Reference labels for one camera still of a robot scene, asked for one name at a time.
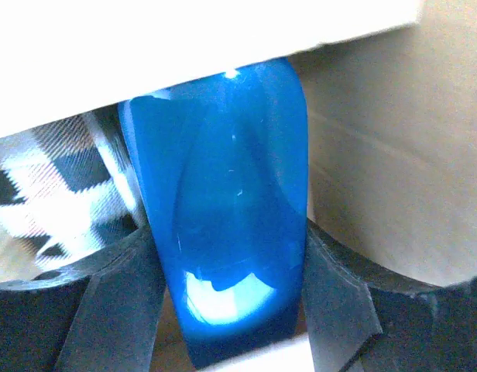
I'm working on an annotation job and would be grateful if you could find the blue plastic object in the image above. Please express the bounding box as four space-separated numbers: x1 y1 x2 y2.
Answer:
118 58 308 369

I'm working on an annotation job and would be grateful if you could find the plain taped cardboard box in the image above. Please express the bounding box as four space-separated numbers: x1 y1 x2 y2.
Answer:
0 1 477 371

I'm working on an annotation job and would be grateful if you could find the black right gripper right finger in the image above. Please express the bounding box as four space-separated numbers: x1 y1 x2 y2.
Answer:
303 223 477 371

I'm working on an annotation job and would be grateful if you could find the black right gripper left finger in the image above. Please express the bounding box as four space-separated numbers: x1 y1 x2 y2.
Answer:
0 227 166 371

